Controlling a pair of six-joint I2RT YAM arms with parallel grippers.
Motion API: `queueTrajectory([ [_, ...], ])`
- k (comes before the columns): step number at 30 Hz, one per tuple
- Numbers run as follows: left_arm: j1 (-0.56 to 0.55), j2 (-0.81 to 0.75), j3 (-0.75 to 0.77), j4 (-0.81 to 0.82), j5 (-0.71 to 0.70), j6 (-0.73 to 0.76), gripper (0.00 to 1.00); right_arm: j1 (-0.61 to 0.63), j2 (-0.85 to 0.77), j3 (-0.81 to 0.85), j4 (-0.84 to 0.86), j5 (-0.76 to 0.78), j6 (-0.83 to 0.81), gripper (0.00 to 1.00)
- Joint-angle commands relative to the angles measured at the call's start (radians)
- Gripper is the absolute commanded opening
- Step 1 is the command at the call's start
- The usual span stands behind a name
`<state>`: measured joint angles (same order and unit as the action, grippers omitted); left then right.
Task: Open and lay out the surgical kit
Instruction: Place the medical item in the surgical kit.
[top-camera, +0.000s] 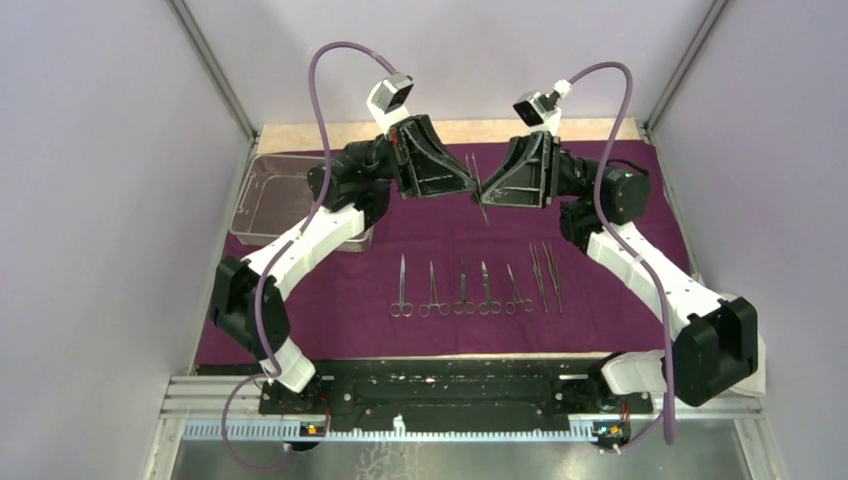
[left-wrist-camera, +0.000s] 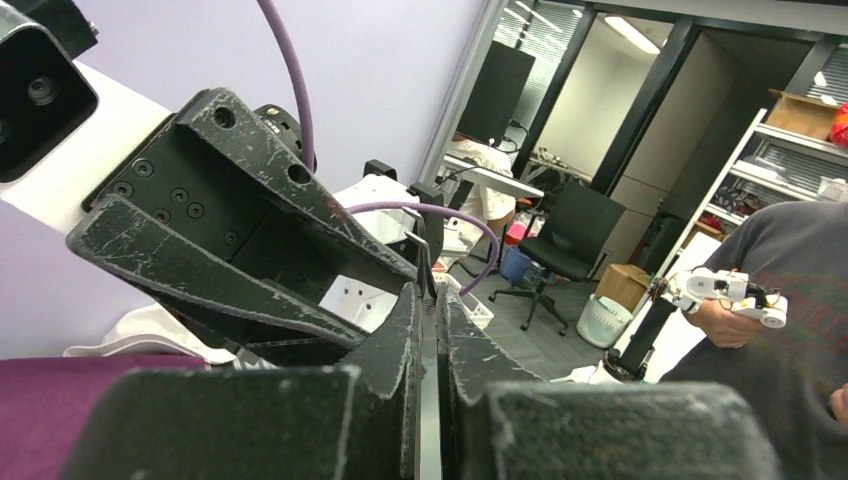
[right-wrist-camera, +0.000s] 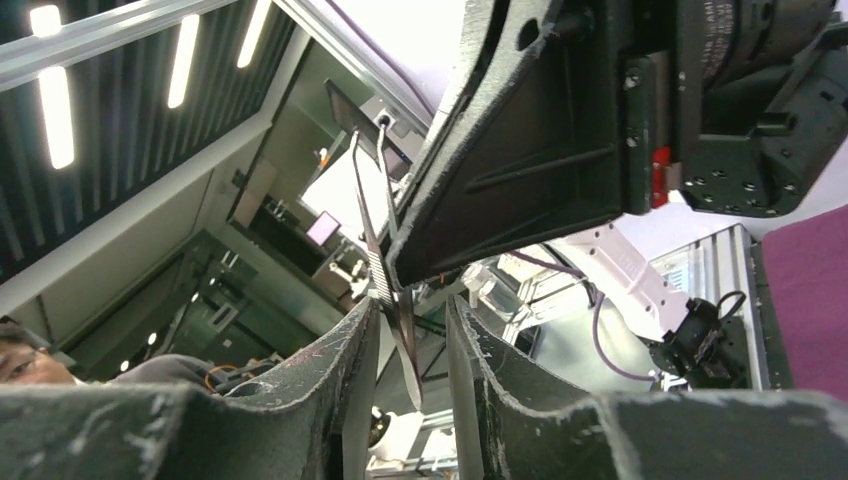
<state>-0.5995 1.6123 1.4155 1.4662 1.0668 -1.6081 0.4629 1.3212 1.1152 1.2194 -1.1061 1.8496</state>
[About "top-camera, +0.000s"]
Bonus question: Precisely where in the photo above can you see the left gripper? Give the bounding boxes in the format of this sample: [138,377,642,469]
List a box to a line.
[343,115,480,200]

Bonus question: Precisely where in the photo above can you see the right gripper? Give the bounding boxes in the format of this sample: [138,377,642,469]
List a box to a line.
[470,133,607,210]

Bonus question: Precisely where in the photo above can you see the short metal tweezers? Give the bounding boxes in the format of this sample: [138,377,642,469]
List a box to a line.
[465,152,490,226]

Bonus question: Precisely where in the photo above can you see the metal spatula handle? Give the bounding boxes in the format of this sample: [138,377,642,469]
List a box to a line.
[529,243,548,312]

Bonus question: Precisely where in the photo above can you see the long metal tweezers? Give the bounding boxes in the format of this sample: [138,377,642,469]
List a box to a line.
[542,242,564,314]

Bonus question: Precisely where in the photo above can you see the maroon wrap cloth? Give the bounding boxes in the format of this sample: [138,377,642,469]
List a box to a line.
[195,140,692,366]

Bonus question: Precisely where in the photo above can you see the small curved hemostat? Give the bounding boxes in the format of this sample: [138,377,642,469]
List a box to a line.
[504,264,534,315]

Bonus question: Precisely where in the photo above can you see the surgical scissors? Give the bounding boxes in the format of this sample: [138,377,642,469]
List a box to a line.
[477,261,503,315]

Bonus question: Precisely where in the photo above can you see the surgical clamp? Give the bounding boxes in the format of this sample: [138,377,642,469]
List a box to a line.
[418,261,450,318]

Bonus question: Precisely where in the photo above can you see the small metal scissors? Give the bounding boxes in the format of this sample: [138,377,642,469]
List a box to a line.
[452,261,476,315]

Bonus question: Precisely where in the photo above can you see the surgical forceps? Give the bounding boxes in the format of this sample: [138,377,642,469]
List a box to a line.
[389,255,414,318]

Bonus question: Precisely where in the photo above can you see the metal mesh instrument tray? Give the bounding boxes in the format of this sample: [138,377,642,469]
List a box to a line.
[229,153,376,253]

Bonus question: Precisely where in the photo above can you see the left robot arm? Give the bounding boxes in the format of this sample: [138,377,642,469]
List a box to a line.
[211,114,479,414]

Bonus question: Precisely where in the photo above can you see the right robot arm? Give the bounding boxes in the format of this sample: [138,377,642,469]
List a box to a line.
[475,131,766,412]

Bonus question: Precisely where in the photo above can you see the white crumpled cloth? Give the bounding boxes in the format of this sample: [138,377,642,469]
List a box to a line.
[675,281,766,406]

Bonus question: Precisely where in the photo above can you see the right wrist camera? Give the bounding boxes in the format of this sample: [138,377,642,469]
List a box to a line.
[513,79,573,136]

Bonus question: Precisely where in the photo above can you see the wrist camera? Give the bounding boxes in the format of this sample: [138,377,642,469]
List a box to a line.
[513,79,573,136]
[366,72,414,134]

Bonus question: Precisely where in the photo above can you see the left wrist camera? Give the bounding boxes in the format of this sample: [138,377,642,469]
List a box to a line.
[366,72,414,134]

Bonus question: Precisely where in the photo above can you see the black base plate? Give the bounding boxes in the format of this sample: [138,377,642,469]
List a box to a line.
[253,358,654,433]

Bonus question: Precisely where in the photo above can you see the grey cable duct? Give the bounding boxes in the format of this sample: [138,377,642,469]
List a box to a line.
[182,415,598,444]

